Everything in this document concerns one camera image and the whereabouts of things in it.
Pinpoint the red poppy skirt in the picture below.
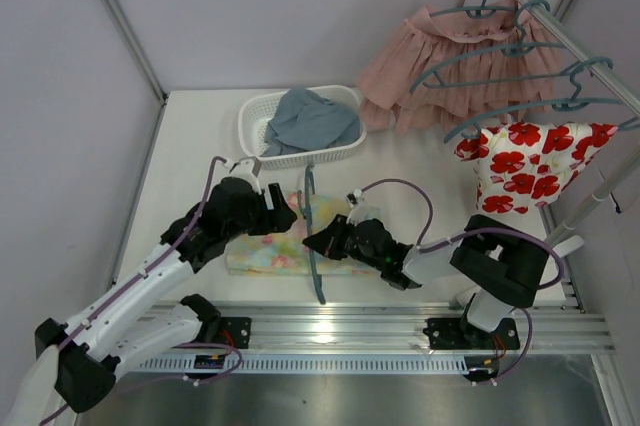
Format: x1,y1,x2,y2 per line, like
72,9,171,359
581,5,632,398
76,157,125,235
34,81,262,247
454,122,618,215

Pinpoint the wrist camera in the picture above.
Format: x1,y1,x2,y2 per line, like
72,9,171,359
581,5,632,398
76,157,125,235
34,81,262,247
346,189,381,226
228,156,262,182

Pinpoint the teal hanger with pink skirt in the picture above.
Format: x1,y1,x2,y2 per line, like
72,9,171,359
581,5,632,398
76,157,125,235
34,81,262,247
431,0,516,20

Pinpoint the pastel floral skirt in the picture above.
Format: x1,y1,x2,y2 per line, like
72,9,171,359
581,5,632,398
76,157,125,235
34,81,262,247
225,191,350,276

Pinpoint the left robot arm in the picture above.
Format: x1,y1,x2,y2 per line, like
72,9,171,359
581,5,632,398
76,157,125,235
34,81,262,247
35,176,297,413

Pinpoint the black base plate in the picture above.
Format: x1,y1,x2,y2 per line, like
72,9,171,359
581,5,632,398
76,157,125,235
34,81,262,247
195,317,252,349
423,317,520,351

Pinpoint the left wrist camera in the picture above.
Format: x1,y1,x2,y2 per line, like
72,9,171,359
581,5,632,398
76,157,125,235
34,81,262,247
228,156,262,182

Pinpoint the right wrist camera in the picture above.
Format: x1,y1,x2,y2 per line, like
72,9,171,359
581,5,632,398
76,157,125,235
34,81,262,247
346,189,381,226

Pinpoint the blue grey cloth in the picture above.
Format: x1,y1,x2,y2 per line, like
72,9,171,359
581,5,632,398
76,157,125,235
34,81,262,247
262,88,361,157

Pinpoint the white slotted cable duct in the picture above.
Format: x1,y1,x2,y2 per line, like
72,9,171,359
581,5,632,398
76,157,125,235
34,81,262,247
137,352,468,375

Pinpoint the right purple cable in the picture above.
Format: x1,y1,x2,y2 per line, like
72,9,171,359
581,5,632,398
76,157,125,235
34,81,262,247
357,178,566,387

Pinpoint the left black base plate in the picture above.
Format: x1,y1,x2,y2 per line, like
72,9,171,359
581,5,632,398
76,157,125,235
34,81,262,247
195,317,252,349

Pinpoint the aluminium mounting rail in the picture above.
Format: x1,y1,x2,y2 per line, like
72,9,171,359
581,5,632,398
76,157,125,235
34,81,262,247
217,303,615,354

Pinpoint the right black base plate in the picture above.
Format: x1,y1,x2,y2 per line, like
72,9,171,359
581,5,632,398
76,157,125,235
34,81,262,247
423,317,520,351

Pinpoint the teal empty hanger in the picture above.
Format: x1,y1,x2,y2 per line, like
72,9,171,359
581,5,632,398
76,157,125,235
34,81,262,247
409,0,565,108

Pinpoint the pink ruffled skirt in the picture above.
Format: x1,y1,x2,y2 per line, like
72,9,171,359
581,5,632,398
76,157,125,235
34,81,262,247
357,0,563,133

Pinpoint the purple cable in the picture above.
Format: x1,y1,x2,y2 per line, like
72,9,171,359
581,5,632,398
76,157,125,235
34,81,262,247
39,155,244,426
357,178,566,387

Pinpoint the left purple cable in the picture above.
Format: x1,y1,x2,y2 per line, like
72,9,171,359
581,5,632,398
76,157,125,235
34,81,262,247
39,155,244,426

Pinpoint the metal clothes rail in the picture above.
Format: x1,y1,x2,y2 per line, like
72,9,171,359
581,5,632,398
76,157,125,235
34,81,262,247
517,0,639,115

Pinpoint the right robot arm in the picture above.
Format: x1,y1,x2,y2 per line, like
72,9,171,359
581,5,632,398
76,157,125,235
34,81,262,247
303,214,553,349

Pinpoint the white plastic basket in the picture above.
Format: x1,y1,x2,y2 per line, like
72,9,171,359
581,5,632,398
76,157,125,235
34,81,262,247
238,90,367,170

